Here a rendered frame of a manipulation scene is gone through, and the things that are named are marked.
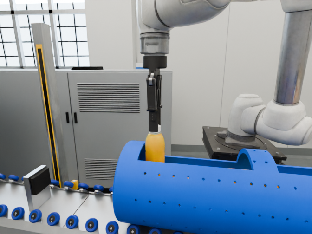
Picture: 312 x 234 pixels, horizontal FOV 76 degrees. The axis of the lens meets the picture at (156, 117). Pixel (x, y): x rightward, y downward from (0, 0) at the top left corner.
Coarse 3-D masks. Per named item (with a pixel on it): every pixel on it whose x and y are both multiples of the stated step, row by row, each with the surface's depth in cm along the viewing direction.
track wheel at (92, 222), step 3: (90, 219) 69; (93, 219) 69; (96, 219) 70; (87, 222) 69; (90, 222) 69; (93, 222) 69; (96, 222) 69; (87, 225) 69; (90, 225) 68; (93, 225) 68; (96, 225) 68; (87, 228) 68; (90, 228) 68; (93, 228) 68; (96, 228) 68; (90, 231) 68; (93, 231) 68
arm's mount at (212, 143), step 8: (208, 128) 133; (216, 128) 134; (224, 128) 135; (208, 136) 120; (216, 136) 120; (256, 136) 123; (208, 144) 116; (216, 144) 110; (224, 144) 110; (264, 144) 112; (272, 144) 114; (208, 152) 115; (216, 152) 102; (224, 152) 102; (232, 152) 102; (272, 152) 104; (280, 152) 105; (232, 160) 103; (280, 160) 103
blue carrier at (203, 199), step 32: (128, 160) 63; (192, 160) 81; (224, 160) 79; (256, 160) 59; (128, 192) 59; (160, 192) 57; (192, 192) 56; (224, 192) 55; (256, 192) 53; (288, 192) 52; (160, 224) 60; (192, 224) 57; (224, 224) 55; (256, 224) 53; (288, 224) 51
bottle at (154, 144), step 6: (150, 132) 66; (150, 138) 65; (156, 138) 65; (162, 138) 66; (150, 144) 65; (156, 144) 65; (162, 144) 66; (150, 150) 65; (156, 150) 65; (162, 150) 66; (150, 156) 66; (156, 156) 66; (162, 156) 67
